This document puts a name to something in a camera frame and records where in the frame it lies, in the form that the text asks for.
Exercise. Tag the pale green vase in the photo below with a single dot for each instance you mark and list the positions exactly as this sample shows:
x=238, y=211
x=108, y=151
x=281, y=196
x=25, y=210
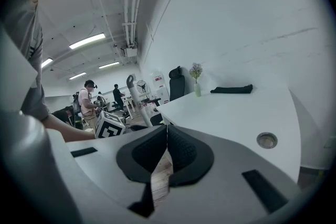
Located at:
x=197, y=90

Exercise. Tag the white water dispenser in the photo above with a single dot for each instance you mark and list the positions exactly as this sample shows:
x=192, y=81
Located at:
x=162, y=95

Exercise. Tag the black folded cloth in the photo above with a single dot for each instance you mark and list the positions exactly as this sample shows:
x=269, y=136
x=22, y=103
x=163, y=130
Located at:
x=231, y=89

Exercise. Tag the purple flower bunch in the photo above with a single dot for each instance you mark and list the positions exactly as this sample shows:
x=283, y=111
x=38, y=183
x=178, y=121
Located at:
x=195, y=70

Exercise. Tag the clear water dispenser bottle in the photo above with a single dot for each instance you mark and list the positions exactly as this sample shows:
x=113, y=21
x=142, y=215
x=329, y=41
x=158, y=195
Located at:
x=158, y=81

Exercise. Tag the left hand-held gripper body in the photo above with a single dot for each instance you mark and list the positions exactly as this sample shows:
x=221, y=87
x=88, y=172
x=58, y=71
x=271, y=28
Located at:
x=109, y=126

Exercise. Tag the person's grey shirt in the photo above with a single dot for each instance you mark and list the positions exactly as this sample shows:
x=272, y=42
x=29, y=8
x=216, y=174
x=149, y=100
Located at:
x=29, y=60

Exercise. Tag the black standing fan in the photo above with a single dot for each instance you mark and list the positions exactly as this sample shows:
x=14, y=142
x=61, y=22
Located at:
x=143, y=86

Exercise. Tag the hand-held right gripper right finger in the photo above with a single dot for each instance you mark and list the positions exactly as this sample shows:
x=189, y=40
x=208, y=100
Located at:
x=223, y=191

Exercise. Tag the ceiling tube light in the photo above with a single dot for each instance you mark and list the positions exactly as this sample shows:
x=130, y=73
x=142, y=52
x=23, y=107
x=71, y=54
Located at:
x=46, y=63
x=109, y=65
x=86, y=41
x=77, y=75

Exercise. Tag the black office chair with headrest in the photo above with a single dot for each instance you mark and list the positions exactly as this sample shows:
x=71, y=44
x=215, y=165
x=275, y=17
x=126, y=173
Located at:
x=177, y=89

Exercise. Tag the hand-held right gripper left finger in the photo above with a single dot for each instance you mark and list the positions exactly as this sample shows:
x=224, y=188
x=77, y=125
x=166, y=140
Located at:
x=105, y=160

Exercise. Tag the cluster of clear water jugs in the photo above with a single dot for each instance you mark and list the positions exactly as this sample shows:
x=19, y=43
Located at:
x=147, y=108

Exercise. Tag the white table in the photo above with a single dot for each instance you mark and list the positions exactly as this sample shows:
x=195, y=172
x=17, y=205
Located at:
x=236, y=118

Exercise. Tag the person's left forearm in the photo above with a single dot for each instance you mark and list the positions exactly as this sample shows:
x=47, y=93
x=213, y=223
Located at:
x=71, y=131

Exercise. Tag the grey ceiling junction box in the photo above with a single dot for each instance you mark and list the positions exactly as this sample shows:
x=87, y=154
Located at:
x=130, y=52

